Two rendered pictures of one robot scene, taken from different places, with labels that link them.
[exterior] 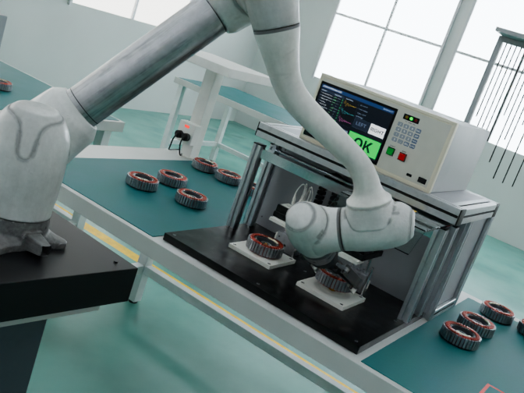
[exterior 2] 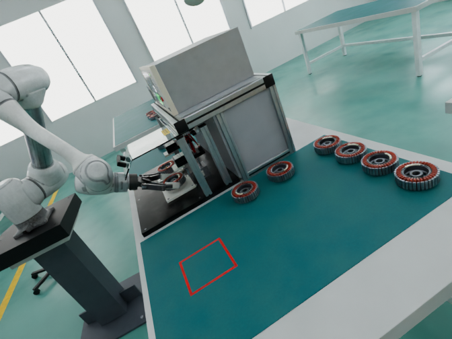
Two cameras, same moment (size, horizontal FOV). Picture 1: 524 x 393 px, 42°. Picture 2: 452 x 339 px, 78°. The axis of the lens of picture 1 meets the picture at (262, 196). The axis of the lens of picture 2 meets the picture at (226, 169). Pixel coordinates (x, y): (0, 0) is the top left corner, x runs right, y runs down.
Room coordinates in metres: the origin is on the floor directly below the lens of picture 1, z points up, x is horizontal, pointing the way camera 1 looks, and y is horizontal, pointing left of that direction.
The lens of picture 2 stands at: (1.17, -1.36, 1.36)
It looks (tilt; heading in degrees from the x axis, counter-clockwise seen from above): 26 degrees down; 50
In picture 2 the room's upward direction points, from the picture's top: 25 degrees counter-clockwise
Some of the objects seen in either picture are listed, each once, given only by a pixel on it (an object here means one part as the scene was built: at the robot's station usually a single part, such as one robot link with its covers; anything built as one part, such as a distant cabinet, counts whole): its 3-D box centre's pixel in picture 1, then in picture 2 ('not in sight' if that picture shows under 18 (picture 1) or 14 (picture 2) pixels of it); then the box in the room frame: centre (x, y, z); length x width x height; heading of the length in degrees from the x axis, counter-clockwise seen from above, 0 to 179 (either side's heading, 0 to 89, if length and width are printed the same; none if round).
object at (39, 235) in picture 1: (15, 224); (31, 220); (1.29, 0.46, 0.85); 0.22 x 0.18 x 0.06; 58
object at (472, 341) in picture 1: (460, 335); (245, 192); (1.81, -0.66, 0.77); 0.11 x 0.11 x 0.04
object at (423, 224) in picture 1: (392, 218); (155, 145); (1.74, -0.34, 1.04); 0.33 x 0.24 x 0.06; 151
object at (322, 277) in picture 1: (335, 278); (173, 181); (1.77, -0.27, 0.82); 0.11 x 0.11 x 0.04
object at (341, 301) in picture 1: (331, 292); (178, 187); (1.78, -0.27, 0.78); 0.15 x 0.15 x 0.01; 61
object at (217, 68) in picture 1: (203, 113); not in sight; (2.78, 0.35, 0.98); 0.37 x 0.35 x 0.46; 61
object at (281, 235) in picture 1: (288, 242); not in sight; (2.02, -0.13, 0.80); 0.08 x 0.05 x 0.06; 61
